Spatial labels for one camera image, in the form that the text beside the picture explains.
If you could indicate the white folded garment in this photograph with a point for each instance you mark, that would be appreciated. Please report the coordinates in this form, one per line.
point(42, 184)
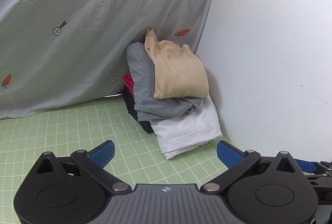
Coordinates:
point(186, 133)

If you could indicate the red garment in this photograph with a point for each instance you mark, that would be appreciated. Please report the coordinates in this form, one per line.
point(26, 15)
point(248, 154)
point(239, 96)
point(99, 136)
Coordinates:
point(129, 83)

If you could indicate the beige garment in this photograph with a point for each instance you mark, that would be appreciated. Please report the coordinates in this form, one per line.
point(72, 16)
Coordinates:
point(179, 71)

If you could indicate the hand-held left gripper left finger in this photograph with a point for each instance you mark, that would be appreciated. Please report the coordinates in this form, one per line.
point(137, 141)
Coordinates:
point(102, 154)

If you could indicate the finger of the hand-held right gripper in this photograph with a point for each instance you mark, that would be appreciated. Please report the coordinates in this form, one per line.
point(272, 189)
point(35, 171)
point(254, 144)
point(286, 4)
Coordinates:
point(307, 165)

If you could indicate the green checked bed sheet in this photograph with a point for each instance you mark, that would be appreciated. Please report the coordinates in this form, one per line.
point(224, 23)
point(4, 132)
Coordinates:
point(64, 130)

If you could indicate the black garment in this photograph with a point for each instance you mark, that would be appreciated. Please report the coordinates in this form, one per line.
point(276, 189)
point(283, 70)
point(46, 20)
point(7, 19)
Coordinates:
point(132, 109)

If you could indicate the grey folded garment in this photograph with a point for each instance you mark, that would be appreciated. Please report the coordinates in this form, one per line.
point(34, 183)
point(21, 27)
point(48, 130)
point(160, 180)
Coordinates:
point(142, 76)

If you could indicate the grey carrot-print sheet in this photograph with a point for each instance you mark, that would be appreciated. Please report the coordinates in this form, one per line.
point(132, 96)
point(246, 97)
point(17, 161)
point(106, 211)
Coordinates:
point(77, 45)

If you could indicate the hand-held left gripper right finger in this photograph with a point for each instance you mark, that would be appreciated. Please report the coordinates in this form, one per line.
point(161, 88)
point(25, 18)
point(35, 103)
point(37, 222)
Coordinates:
point(228, 154)

